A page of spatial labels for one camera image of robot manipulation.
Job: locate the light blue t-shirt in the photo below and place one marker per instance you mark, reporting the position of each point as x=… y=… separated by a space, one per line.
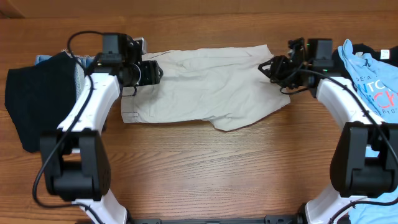
x=376 y=83

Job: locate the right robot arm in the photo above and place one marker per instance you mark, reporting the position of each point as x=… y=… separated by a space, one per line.
x=364 y=165

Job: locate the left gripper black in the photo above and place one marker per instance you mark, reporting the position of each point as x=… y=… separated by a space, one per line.
x=150 y=73

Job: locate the black garment right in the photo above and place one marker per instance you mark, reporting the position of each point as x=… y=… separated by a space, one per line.
x=340 y=67

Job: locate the beige khaki shorts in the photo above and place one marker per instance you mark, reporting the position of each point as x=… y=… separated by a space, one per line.
x=222 y=86

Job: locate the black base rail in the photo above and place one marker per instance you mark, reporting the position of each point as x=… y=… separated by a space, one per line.
x=211 y=221

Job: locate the blue denim shorts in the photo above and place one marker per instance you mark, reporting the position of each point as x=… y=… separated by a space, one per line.
x=62 y=63

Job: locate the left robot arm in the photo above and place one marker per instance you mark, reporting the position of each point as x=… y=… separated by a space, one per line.
x=75 y=165

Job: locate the black folded garment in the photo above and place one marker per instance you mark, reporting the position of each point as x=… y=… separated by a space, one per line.
x=37 y=99

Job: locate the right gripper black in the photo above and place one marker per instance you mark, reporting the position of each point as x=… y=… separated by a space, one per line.
x=277 y=69

